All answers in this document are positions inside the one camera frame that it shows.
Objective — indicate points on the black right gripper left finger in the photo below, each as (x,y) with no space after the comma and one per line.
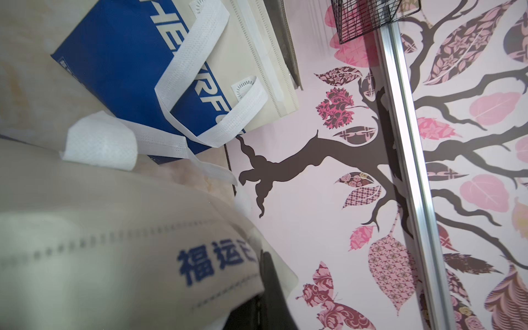
(245,317)

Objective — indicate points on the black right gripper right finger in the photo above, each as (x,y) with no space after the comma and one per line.
(274,313)

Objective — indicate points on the blue beige takeout bag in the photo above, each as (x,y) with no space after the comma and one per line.
(86,243)
(120,50)

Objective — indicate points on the aluminium rail back wall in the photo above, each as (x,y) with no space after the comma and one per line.
(413,168)

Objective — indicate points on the black wire wall basket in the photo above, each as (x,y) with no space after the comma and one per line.
(356,18)

